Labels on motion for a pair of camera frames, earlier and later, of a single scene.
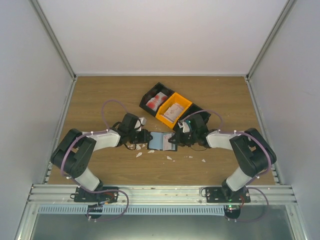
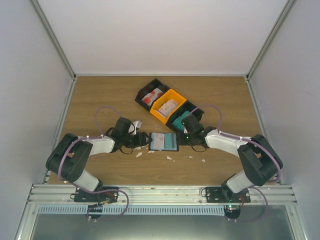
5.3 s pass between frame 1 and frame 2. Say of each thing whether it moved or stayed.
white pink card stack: moved
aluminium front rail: stayed
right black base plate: stayed
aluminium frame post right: stayed
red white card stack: moved
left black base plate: stayed
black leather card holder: stayed
